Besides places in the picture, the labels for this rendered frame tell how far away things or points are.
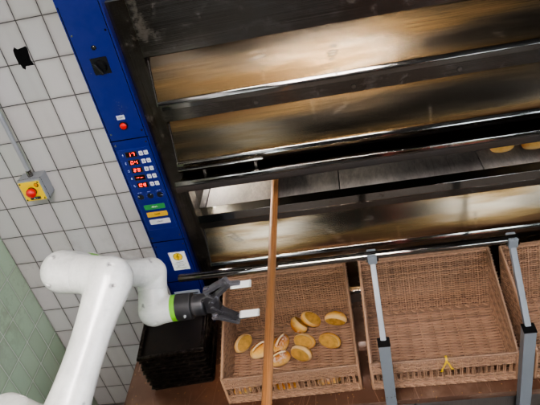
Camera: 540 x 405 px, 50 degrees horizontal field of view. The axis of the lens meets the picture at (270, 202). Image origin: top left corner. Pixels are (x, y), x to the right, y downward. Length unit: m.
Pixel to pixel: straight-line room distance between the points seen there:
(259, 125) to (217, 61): 0.29
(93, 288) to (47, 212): 1.12
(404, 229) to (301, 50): 0.89
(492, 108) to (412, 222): 0.57
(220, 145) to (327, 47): 0.55
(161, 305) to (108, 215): 0.68
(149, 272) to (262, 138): 0.67
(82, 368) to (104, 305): 0.16
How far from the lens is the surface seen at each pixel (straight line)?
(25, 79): 2.36
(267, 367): 1.76
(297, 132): 2.22
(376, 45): 2.10
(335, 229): 2.49
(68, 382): 1.56
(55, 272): 1.69
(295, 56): 2.11
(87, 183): 2.51
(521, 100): 2.30
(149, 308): 2.03
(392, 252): 2.10
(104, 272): 1.58
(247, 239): 2.53
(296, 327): 2.63
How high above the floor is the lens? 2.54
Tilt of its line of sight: 34 degrees down
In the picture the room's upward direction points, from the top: 14 degrees counter-clockwise
